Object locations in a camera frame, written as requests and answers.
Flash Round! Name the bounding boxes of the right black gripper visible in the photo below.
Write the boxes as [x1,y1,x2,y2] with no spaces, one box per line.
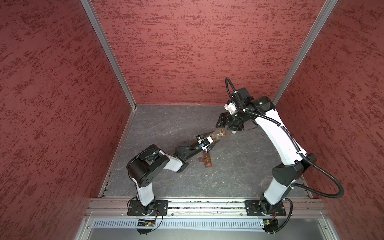
[216,106,253,131]

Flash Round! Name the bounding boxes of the amber glass pill jar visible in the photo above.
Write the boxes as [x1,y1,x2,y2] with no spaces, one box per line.
[211,129,227,142]

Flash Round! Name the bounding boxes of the brown pill organizer strip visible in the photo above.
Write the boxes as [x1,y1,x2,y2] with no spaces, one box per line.
[198,152,212,168]

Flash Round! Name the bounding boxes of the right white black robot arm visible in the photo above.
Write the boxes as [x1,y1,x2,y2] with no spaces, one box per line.
[216,88,309,216]

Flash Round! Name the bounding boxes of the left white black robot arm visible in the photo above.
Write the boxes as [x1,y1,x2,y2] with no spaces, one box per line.
[127,129,226,216]

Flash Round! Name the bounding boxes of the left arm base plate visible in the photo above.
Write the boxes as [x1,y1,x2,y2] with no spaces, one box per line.
[127,199,169,217]

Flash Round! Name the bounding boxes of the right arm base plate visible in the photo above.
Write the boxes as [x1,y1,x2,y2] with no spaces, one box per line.
[244,200,287,218]

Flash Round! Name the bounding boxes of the white slotted cable duct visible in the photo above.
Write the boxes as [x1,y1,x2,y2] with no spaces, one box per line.
[92,218,264,232]

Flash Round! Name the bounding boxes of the aluminium front rail frame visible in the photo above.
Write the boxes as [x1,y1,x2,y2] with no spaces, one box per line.
[85,198,329,220]

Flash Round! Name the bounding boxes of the right aluminium corner post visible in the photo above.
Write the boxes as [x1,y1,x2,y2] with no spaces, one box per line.
[272,0,338,105]

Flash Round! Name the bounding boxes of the aluminium corner post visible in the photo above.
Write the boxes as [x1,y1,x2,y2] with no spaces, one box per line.
[272,0,338,105]
[81,0,137,111]

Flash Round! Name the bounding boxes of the left aluminium corner post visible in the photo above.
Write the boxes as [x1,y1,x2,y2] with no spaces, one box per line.
[81,0,137,111]

